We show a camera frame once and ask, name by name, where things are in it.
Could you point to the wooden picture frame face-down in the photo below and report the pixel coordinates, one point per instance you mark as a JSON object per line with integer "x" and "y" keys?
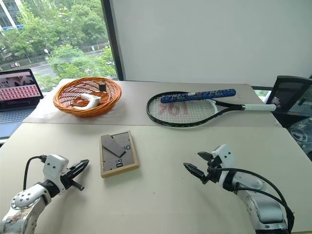
{"x": 114, "y": 161}

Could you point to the orange woven basket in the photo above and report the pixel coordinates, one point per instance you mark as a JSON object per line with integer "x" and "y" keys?
{"x": 63, "y": 102}

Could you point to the open grey laptop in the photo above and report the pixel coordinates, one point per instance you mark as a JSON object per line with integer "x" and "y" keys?
{"x": 14, "y": 114}

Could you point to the black white tennis racket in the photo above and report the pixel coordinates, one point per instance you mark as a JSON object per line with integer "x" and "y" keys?
{"x": 256, "y": 107}

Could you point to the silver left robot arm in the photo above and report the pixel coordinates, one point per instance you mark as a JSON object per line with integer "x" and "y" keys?
{"x": 23, "y": 202}

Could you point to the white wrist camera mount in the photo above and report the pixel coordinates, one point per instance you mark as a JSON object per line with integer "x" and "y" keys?
{"x": 54, "y": 165}
{"x": 226, "y": 156}

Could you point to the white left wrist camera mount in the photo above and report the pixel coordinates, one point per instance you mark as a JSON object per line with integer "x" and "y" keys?
{"x": 54, "y": 165}

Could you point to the dark window frame post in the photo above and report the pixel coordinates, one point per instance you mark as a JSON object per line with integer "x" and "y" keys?
{"x": 114, "y": 39}

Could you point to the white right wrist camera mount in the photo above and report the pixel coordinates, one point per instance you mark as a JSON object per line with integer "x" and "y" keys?
{"x": 226, "y": 156}

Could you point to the dark patterned cloth bag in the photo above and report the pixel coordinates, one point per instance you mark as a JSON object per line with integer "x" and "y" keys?
{"x": 302, "y": 136}

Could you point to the blue patterned folded umbrella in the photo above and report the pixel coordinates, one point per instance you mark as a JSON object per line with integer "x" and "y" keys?
{"x": 214, "y": 94}

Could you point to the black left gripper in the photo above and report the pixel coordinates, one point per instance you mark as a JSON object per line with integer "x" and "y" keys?
{"x": 67, "y": 176}

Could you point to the black mesh office chair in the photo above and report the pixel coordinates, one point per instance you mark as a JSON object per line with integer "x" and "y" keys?
{"x": 292, "y": 97}

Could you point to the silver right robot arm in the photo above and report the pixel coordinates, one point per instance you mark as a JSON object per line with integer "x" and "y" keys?
{"x": 263, "y": 207}

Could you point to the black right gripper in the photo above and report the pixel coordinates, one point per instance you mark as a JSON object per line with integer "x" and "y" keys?
{"x": 214, "y": 174}

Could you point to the small black square object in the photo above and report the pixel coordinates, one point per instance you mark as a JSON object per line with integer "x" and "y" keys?
{"x": 102, "y": 87}

